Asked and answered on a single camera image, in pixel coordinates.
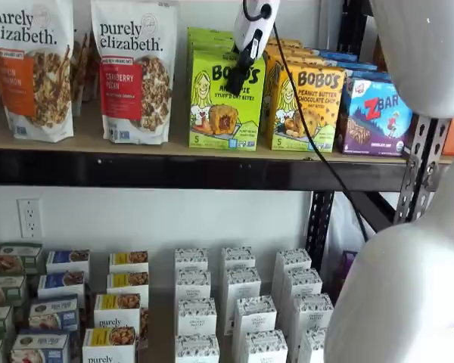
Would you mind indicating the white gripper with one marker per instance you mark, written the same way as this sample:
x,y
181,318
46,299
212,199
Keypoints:
x,y
249,22

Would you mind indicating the green Bobo's box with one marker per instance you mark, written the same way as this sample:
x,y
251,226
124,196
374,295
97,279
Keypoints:
x,y
208,33
208,46
219,125

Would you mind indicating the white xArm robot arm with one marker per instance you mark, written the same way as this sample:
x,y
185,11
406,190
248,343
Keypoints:
x,y
420,56

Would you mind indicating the yellow Bobo's box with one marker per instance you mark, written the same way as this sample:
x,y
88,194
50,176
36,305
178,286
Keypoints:
x,y
321,113
291,51
283,41
299,60

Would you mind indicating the blue Zbar box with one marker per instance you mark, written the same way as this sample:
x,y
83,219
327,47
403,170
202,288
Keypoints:
x,y
359,65
336,55
374,121
367,75

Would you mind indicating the black metal shelf rack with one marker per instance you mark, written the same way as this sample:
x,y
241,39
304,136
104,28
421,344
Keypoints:
x,y
174,170

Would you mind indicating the white floral print box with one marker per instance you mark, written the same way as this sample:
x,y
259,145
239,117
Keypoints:
x,y
312,346
193,283
253,315
263,348
238,257
310,310
196,315
293,259
244,281
302,281
191,259
196,349

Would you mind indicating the purple snack box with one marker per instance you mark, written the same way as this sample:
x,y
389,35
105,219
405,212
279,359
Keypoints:
x,y
349,268

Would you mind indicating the yellow granola box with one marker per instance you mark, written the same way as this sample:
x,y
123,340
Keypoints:
x,y
128,261
109,346
117,312
126,281

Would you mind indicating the blue granola box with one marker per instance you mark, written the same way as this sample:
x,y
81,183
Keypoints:
x,y
68,261
41,348
55,314
60,285

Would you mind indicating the granola bag red label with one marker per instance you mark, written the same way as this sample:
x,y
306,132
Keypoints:
x,y
136,75

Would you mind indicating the white granola bag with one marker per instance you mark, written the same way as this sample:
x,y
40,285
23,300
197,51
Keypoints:
x,y
84,68

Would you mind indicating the white plastic sheet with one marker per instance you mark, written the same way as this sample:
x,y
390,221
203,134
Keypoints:
x,y
344,219

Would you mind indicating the granola bag orange label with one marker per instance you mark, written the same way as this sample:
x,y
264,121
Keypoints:
x,y
30,75

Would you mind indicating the white wall outlet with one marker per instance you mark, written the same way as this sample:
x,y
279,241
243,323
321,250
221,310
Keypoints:
x,y
29,217

